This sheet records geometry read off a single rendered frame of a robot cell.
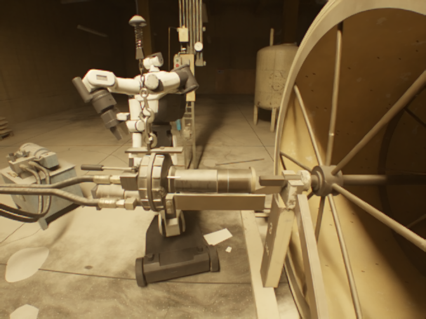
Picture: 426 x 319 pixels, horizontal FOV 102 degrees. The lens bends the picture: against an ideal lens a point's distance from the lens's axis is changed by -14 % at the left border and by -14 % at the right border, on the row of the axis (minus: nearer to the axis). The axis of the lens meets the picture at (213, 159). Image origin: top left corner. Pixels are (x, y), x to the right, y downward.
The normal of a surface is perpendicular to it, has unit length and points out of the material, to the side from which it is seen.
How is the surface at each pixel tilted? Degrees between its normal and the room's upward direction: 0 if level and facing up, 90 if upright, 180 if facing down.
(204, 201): 90
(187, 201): 90
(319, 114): 106
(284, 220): 90
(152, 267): 45
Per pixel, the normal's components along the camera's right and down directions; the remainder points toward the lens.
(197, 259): 0.18, -0.39
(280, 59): -0.32, 0.37
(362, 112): -0.02, 0.62
